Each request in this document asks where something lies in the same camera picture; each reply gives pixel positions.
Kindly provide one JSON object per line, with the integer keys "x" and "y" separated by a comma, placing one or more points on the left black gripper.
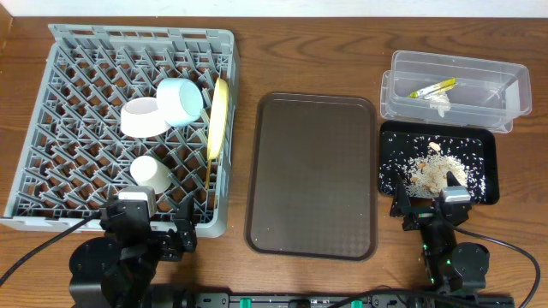
{"x": 157, "y": 228}

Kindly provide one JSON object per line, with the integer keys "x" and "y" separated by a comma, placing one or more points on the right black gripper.
{"x": 425, "y": 215}

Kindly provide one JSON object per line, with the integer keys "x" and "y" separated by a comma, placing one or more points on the white round bowl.
{"x": 141, "y": 118}

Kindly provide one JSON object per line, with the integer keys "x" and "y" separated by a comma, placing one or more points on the yellow plastic wrapper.
{"x": 434, "y": 89}

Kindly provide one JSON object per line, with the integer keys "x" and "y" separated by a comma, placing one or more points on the light blue bowl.
{"x": 179, "y": 101}

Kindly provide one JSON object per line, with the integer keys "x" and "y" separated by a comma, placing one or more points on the yellow round plate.
{"x": 217, "y": 122}

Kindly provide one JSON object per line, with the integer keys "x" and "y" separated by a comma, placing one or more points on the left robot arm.
{"x": 116, "y": 270}

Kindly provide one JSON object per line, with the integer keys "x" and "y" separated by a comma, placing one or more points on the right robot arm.
{"x": 453, "y": 267}

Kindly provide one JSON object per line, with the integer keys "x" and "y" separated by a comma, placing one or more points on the spilled rice food waste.
{"x": 423, "y": 160}

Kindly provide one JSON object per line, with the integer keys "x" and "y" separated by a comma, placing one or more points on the black food waste tray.
{"x": 485, "y": 136}

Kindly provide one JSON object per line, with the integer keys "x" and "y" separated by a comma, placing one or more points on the clear plastic waste bin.
{"x": 488, "y": 94}

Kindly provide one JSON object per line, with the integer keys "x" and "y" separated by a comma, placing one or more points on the crumpled white tissue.
{"x": 441, "y": 103}

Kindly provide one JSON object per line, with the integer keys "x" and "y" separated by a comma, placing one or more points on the grey plastic dish rack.
{"x": 75, "y": 155}

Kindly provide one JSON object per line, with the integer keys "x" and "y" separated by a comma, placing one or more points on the dark brown serving tray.
{"x": 313, "y": 181}

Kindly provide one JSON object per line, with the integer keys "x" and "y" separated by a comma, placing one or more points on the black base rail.
{"x": 381, "y": 297}

